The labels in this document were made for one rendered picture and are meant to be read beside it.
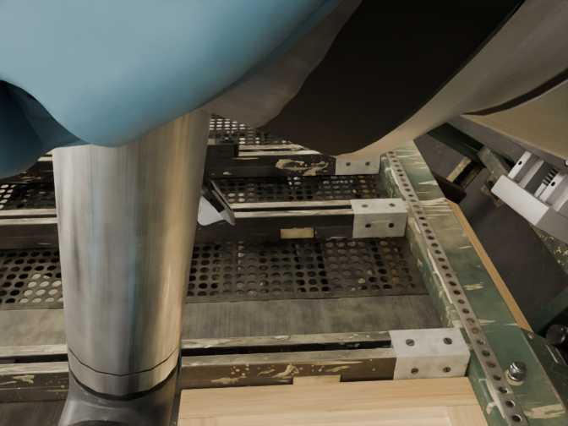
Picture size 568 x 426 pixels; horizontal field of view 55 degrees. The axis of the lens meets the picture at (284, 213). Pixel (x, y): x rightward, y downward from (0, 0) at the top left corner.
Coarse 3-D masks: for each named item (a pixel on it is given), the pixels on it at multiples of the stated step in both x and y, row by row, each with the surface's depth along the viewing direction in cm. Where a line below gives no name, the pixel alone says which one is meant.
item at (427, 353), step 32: (0, 352) 90; (32, 352) 90; (64, 352) 90; (192, 352) 91; (224, 352) 91; (256, 352) 92; (288, 352) 90; (320, 352) 90; (352, 352) 90; (384, 352) 90; (416, 352) 90; (448, 352) 90; (0, 384) 87; (32, 384) 88; (64, 384) 88; (192, 384) 90; (224, 384) 91; (256, 384) 91; (288, 384) 92
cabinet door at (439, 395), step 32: (320, 384) 91; (352, 384) 91; (384, 384) 91; (416, 384) 91; (448, 384) 91; (192, 416) 86; (224, 416) 86; (256, 416) 86; (288, 416) 86; (320, 416) 86; (352, 416) 86; (384, 416) 86; (416, 416) 86; (448, 416) 86; (480, 416) 86
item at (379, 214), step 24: (0, 216) 124; (24, 216) 124; (48, 216) 125; (240, 216) 123; (264, 216) 124; (288, 216) 124; (312, 216) 124; (336, 216) 125; (360, 216) 125; (384, 216) 125; (0, 240) 123; (24, 240) 123; (48, 240) 124; (216, 240) 127; (240, 240) 127; (264, 240) 127
